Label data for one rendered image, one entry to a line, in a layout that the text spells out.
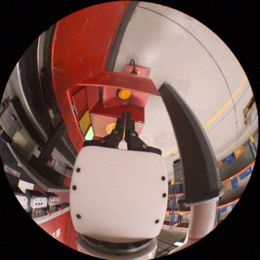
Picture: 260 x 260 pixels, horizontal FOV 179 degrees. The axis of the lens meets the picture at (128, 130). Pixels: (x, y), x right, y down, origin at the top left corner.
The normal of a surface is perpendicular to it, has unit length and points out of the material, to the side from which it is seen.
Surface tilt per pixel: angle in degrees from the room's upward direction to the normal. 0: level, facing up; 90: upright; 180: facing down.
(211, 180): 90
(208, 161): 90
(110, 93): 35
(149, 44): 0
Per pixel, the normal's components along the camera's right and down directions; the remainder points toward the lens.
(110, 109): 0.16, -0.65
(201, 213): -0.80, -0.48
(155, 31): -0.13, 0.74
